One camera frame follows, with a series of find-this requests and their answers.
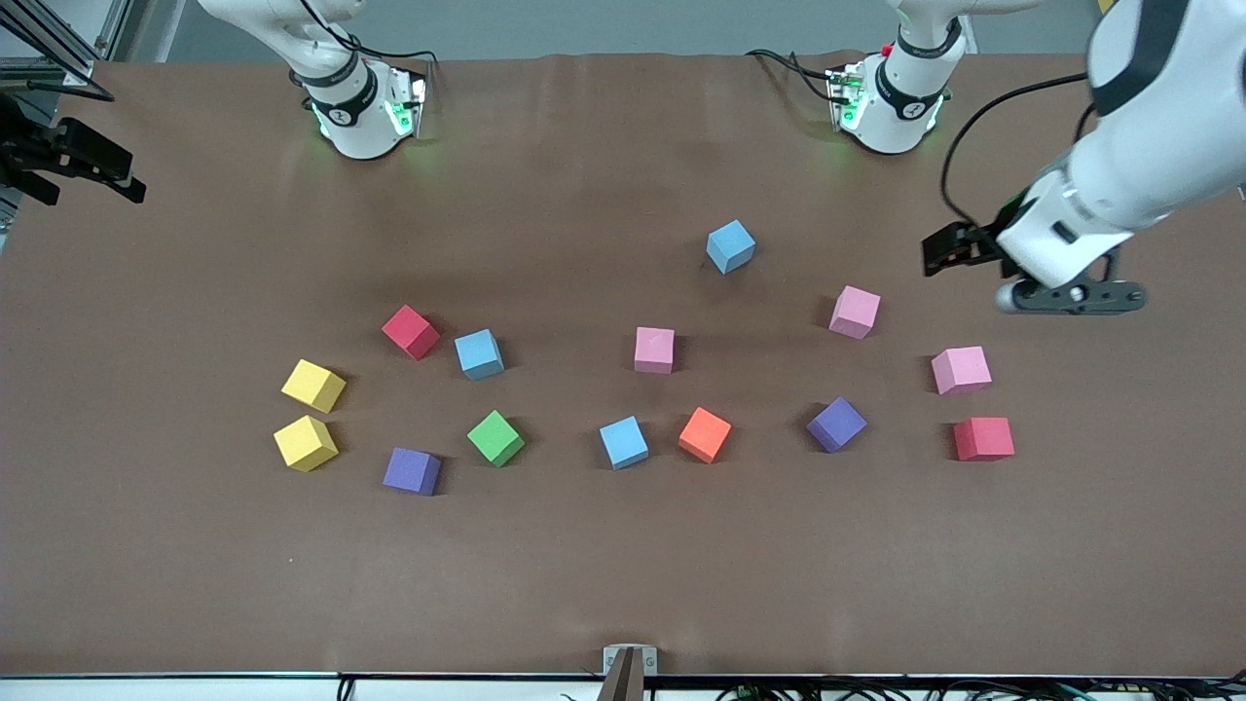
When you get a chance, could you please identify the blue foam cube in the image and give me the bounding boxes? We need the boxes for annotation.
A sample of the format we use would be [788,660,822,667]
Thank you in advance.
[455,328,506,382]
[599,416,650,471]
[706,219,757,276]

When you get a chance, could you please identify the pink foam cube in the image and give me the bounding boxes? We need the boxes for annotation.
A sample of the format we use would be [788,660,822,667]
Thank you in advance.
[634,327,677,376]
[829,285,882,341]
[931,346,994,396]

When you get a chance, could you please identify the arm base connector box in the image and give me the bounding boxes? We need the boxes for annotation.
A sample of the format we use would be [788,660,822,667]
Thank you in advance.
[825,60,869,132]
[385,66,429,139]

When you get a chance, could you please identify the red foam cube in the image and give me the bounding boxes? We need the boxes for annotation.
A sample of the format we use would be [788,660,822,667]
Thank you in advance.
[382,304,442,362]
[953,417,1015,462]

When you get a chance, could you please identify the purple foam cube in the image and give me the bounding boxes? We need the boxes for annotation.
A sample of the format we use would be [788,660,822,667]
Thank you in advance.
[383,447,443,498]
[806,396,868,454]

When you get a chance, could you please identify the yellow foam cube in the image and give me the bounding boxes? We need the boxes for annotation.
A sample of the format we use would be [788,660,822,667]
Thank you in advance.
[281,358,348,415]
[274,415,340,473]

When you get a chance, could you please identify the orange foam cube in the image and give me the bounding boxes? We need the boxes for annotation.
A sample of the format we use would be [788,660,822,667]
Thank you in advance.
[678,406,733,464]

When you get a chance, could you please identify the brown table mat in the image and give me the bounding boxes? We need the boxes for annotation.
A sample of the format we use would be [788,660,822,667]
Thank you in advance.
[0,51,1246,678]

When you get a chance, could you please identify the green foam cube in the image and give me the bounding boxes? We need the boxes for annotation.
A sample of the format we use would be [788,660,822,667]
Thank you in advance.
[466,410,527,468]

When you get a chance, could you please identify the grey metal table clamp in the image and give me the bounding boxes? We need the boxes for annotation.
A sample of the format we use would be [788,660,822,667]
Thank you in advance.
[602,644,659,701]

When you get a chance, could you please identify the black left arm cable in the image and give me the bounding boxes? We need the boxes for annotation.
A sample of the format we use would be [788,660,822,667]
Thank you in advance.
[939,73,1096,235]

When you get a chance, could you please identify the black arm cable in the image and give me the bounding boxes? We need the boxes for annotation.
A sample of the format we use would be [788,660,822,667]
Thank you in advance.
[297,0,439,65]
[939,73,1096,235]

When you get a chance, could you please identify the aluminium frame post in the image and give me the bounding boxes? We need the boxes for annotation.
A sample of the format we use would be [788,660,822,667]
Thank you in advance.
[0,0,116,103]

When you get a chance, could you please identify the black base cables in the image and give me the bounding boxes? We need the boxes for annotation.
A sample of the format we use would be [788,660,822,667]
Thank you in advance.
[745,47,840,106]

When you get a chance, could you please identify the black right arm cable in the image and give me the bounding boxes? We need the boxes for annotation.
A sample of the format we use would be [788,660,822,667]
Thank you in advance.
[297,0,439,65]

